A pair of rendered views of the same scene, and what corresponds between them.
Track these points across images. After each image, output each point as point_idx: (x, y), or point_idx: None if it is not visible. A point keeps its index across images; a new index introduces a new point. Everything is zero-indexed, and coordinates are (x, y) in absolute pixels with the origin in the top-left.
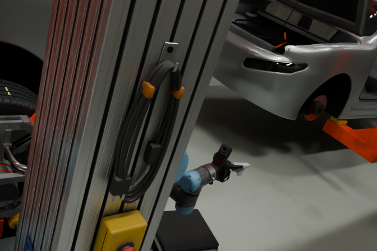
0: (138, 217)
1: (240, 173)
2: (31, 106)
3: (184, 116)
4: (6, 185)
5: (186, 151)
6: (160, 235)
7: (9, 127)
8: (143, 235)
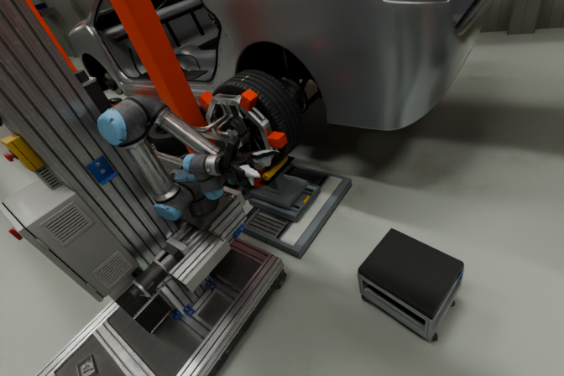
0: (12, 138)
1: (251, 182)
2: (248, 89)
3: None
4: (220, 141)
5: (113, 119)
6: (372, 252)
7: (227, 102)
8: (12, 150)
